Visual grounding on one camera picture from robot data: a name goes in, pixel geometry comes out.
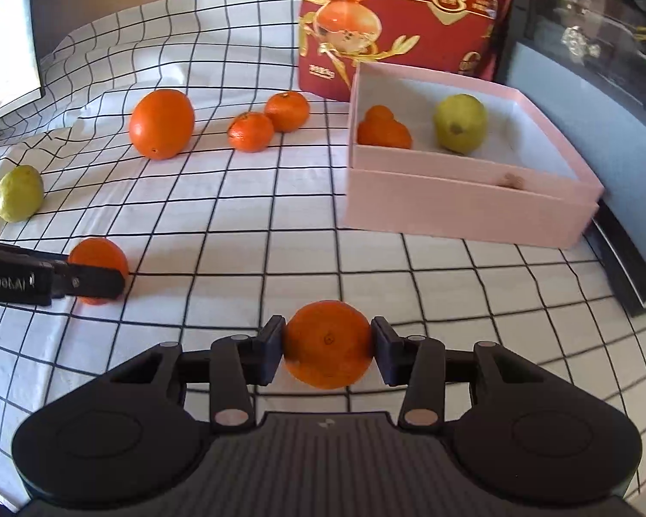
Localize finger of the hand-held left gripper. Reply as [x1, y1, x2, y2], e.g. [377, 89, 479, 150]
[51, 264, 126, 299]
[0, 237, 72, 266]

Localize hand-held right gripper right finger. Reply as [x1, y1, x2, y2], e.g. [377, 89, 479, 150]
[371, 317, 544, 434]

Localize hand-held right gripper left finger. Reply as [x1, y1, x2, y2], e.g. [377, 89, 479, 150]
[108, 315, 286, 434]

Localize yellow-green lemon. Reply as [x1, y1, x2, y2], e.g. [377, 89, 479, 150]
[0, 165, 45, 223]
[434, 93, 488, 154]

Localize pink cardboard box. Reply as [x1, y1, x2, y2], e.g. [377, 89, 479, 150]
[338, 61, 605, 250]

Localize large orange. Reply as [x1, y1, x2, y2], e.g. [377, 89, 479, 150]
[128, 89, 196, 161]

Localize white black-checked tablecloth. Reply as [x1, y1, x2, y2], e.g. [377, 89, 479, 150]
[0, 0, 646, 517]

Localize black monitor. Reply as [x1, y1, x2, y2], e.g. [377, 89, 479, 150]
[0, 0, 45, 130]

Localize black glass-sided computer case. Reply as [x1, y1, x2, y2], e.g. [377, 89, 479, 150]
[492, 0, 646, 318]

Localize red snack bag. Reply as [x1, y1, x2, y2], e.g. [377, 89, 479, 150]
[295, 0, 523, 102]

